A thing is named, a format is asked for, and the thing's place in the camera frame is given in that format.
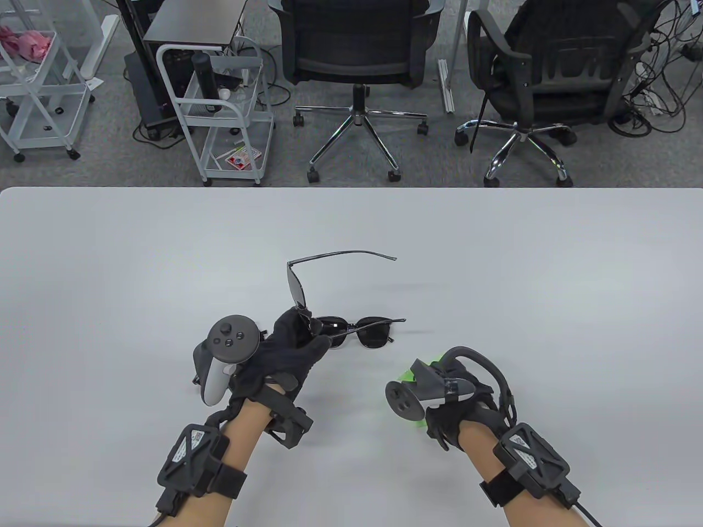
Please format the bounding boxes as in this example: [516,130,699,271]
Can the person's right hand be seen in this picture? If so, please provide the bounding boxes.
[425,384,509,452]

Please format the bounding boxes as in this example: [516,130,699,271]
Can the person's left hand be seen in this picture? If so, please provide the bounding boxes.
[227,306,333,410]

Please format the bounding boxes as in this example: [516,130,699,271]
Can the green cleaning cloth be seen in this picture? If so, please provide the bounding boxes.
[398,355,447,428]

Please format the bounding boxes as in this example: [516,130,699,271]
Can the black browline sunglasses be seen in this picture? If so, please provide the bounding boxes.
[287,250,408,338]

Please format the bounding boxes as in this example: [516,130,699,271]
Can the thin metal frame sunglasses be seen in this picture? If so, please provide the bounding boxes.
[314,316,397,350]

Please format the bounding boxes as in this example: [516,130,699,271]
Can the person's left forearm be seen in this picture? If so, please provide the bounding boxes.
[165,398,272,527]

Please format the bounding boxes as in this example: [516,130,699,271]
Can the person's right forearm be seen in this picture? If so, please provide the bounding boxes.
[457,422,591,527]

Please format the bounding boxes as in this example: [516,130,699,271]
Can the grey left hand controller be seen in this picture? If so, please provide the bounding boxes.
[192,314,263,408]

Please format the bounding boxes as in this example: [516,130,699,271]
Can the grey hand controller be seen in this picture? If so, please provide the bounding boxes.
[192,314,263,408]
[384,346,515,422]

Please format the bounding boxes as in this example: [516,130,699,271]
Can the grey right hand controller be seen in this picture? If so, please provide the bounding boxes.
[384,346,515,422]

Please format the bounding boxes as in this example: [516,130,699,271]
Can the black right wrist sensor box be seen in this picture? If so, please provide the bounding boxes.
[479,422,581,508]

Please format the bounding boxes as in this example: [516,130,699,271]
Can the black wrist sensor box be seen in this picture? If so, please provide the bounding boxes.
[479,422,581,508]
[155,423,248,517]

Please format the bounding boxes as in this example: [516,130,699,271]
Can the black left wrist sensor box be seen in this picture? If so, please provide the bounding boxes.
[155,423,248,517]

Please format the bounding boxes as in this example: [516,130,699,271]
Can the red and white card packet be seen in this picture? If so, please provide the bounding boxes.
[224,145,263,170]

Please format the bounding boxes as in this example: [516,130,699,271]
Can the black cylindrical bottle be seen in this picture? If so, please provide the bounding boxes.
[191,52,224,114]

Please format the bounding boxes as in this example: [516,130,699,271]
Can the black computer tower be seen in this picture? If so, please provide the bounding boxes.
[124,49,185,141]

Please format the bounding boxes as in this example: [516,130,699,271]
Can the white desk leg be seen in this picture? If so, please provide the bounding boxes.
[438,0,472,115]

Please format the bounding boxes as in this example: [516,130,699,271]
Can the black mesh-back office chair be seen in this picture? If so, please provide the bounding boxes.
[268,0,447,184]

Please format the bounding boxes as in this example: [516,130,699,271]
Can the dark brown small table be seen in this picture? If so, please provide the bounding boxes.
[143,0,250,51]

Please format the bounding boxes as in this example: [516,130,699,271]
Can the white desk foot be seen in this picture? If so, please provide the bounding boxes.
[81,14,120,81]

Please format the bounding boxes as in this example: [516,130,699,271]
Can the white power strip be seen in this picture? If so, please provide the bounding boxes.
[637,88,666,115]

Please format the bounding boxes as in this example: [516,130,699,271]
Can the black ribbed-back office chair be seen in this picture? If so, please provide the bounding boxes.
[455,0,668,188]

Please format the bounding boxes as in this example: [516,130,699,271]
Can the pink cloth bundle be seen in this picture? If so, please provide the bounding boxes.
[0,25,55,61]

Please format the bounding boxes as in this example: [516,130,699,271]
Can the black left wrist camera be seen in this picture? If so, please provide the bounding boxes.
[266,384,314,448]

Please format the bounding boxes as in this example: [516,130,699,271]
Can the white rolling cart with handle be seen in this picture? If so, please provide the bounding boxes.
[157,37,276,187]

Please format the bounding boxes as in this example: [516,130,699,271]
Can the white rolling wire cart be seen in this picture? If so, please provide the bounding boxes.
[0,0,97,162]

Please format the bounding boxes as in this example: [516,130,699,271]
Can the bundle of black cables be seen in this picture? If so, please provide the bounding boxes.
[607,0,703,138]

